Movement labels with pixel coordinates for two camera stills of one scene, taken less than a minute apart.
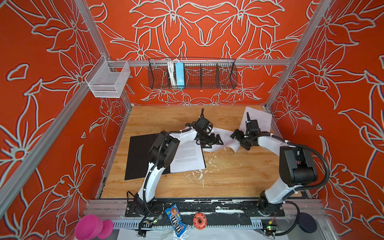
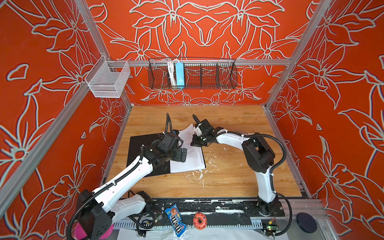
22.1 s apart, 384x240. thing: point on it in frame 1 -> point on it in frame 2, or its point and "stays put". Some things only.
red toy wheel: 200,220 stays put
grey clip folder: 138,165 stays put
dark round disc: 307,223 stays put
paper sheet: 263,119 -> 186,135
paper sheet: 189,156 stays put
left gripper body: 207,139 -> 176,154
